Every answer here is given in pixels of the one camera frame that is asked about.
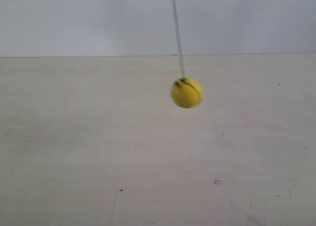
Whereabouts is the yellow tennis ball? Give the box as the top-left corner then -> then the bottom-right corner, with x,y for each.
170,77 -> 202,109

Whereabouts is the thin black hanging string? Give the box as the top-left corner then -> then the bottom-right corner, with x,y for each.
170,0 -> 186,78

